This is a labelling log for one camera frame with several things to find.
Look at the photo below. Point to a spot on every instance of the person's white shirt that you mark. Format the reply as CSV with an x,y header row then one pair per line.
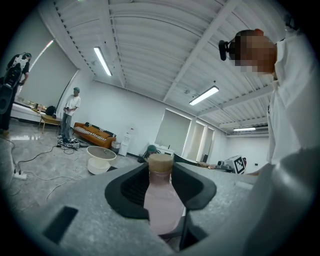
x,y
290,100

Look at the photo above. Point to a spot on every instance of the floor electronics boxes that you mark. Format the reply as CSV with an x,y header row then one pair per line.
x,y
70,144

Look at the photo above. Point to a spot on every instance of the low wooden table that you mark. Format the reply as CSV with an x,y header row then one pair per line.
x,y
50,118

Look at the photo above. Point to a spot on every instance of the white power strip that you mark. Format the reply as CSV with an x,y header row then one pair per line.
x,y
20,175

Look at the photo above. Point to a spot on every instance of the low white cabinet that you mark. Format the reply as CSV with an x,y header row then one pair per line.
x,y
165,150

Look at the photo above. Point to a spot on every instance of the black head-worn camera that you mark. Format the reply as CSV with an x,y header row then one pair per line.
x,y
223,50

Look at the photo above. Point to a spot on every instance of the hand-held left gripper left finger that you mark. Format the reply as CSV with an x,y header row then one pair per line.
x,y
87,200

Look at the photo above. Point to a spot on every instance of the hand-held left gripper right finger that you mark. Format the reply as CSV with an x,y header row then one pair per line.
x,y
225,190

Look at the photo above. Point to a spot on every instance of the striped sofa throw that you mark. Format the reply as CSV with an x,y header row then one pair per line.
x,y
87,130

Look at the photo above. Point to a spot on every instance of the small grey waste bin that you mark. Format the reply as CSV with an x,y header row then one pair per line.
x,y
115,147

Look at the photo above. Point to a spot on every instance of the large grey roller blind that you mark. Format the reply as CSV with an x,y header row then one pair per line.
x,y
50,80

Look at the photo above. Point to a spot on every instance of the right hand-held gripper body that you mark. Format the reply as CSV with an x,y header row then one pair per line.
x,y
238,165

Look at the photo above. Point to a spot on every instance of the white long counter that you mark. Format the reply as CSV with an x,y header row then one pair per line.
x,y
25,111

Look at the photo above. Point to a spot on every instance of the orange sofa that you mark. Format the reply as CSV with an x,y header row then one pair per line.
x,y
100,138

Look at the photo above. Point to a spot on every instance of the round white basket table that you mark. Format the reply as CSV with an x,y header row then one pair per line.
x,y
100,157

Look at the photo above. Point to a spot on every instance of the long ceiling light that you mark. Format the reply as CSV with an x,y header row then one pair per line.
x,y
103,61
244,129
203,95

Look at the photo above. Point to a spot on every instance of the black backpack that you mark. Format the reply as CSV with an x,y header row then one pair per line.
x,y
50,111

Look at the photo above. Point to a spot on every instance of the small tan cylindrical object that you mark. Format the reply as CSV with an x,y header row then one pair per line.
x,y
162,200

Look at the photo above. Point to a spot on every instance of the white water dispenser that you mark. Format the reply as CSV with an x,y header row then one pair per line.
x,y
126,142

